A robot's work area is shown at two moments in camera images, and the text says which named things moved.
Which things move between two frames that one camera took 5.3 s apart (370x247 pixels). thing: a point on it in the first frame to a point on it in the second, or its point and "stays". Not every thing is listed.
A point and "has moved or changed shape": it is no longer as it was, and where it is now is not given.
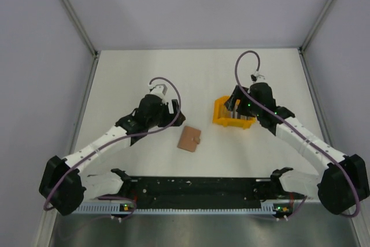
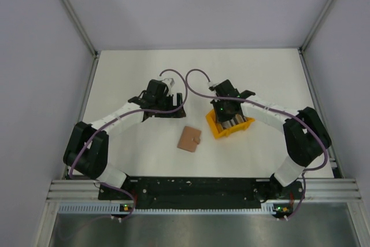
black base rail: [201, 192] stays
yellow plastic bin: [222, 114] has moved or changed shape
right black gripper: [237, 94] to [216, 102]
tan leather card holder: [189, 138] stays
